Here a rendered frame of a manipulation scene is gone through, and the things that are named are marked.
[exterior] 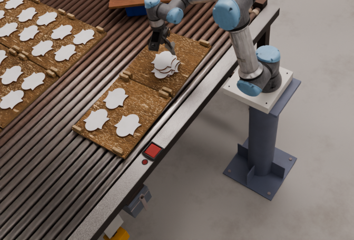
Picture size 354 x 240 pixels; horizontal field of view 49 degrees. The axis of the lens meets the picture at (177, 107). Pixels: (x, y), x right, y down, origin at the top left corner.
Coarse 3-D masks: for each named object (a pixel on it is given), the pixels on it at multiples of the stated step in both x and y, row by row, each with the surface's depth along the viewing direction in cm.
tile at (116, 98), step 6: (114, 90) 208; (120, 90) 207; (108, 96) 206; (114, 96) 206; (120, 96) 205; (126, 96) 204; (108, 102) 203; (114, 102) 203; (120, 102) 202; (108, 108) 202; (114, 108) 201
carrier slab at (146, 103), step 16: (144, 96) 204; (160, 96) 203; (112, 112) 200; (128, 112) 199; (144, 112) 198; (160, 112) 197; (112, 128) 194; (144, 128) 192; (112, 144) 188; (128, 144) 187
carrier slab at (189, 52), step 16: (144, 48) 226; (160, 48) 224; (176, 48) 223; (192, 48) 221; (208, 48) 219; (144, 64) 218; (192, 64) 213; (144, 80) 211; (160, 80) 209; (176, 80) 208
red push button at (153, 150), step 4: (152, 144) 186; (148, 148) 185; (152, 148) 185; (156, 148) 184; (160, 148) 184; (144, 152) 184; (148, 152) 184; (152, 152) 183; (156, 152) 183; (152, 156) 182
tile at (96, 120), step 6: (90, 114) 200; (96, 114) 200; (102, 114) 199; (84, 120) 198; (90, 120) 198; (96, 120) 197; (102, 120) 197; (108, 120) 197; (90, 126) 196; (96, 126) 195; (102, 126) 195
